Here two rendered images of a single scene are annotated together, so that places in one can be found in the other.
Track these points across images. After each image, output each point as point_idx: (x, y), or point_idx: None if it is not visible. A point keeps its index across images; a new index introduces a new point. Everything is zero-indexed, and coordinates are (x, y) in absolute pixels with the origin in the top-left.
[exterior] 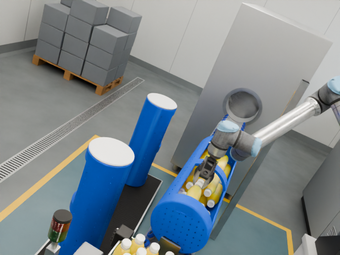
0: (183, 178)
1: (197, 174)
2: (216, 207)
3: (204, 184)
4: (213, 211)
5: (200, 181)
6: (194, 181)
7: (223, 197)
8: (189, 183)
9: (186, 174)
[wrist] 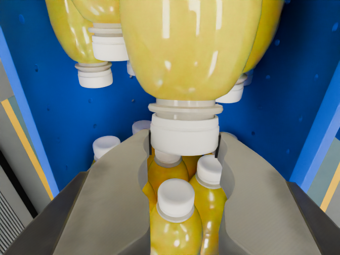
0: (336, 126)
1: (275, 219)
2: (84, 144)
3: (132, 153)
4: (89, 124)
5: (180, 199)
6: (232, 139)
7: (49, 184)
8: (220, 175)
9: (304, 189)
